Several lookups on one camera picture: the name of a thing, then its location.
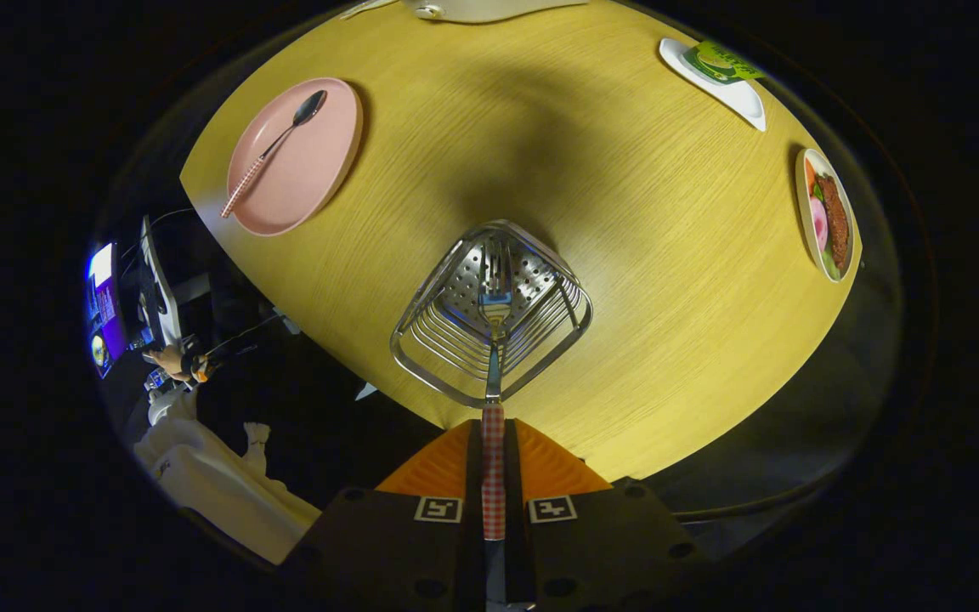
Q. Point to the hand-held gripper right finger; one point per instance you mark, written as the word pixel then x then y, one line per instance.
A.
pixel 600 544

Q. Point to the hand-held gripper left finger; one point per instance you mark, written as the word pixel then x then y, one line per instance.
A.
pixel 387 544

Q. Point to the computer monitor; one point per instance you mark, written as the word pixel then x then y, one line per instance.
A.
pixel 103 297

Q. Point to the pink plate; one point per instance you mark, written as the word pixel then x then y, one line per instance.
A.
pixel 311 170

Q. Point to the plate of food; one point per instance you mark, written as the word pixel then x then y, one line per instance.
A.
pixel 834 221

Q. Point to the white coaster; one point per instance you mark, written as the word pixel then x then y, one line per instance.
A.
pixel 740 98

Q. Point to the green label drink bottle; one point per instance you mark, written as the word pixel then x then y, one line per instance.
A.
pixel 719 61

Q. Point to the white toaster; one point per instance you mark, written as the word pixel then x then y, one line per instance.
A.
pixel 489 10

